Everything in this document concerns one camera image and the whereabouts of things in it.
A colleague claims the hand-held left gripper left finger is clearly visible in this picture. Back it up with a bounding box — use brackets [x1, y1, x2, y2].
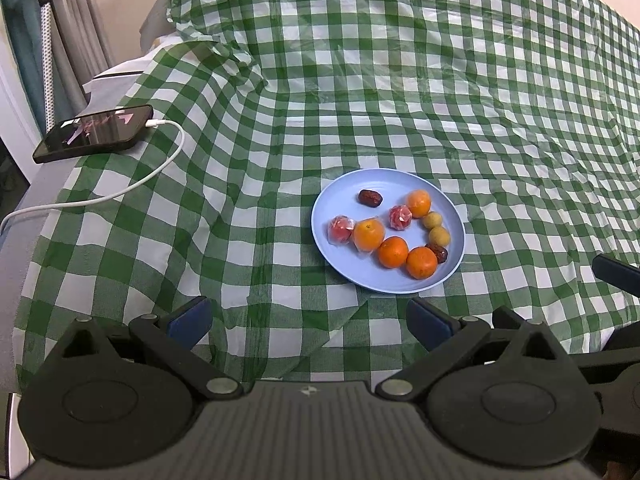
[59, 296, 244, 402]

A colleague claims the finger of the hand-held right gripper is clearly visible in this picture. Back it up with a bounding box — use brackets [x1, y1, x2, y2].
[592, 254, 640, 289]

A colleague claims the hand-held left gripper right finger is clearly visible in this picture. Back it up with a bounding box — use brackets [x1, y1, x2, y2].
[375, 297, 567, 402]

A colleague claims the orange tangerine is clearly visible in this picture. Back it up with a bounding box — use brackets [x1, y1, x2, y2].
[377, 236, 410, 269]
[405, 246, 439, 280]
[406, 189, 432, 218]

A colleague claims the light blue plate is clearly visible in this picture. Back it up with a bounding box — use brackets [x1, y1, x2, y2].
[311, 168, 466, 295]

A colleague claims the plastic-wrapped orange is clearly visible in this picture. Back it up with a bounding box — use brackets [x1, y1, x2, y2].
[352, 217, 387, 256]

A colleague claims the red candy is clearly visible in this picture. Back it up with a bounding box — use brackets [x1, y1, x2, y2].
[327, 215, 356, 246]

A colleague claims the black smartphone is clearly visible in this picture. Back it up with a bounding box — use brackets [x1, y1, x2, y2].
[32, 104, 153, 164]

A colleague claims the green checked tablecloth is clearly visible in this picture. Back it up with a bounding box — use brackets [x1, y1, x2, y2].
[15, 0, 640, 392]

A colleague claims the white mattress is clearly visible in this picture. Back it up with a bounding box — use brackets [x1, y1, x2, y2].
[82, 57, 152, 107]

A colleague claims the grey pillow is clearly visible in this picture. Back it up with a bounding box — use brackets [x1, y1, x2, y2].
[139, 0, 177, 54]

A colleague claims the grey curtain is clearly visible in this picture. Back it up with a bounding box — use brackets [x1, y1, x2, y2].
[47, 0, 117, 107]

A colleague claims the teal curtain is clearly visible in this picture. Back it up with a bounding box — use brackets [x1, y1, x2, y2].
[0, 0, 51, 127]

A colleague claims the white charging cable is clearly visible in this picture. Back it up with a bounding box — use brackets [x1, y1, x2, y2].
[0, 119, 187, 233]

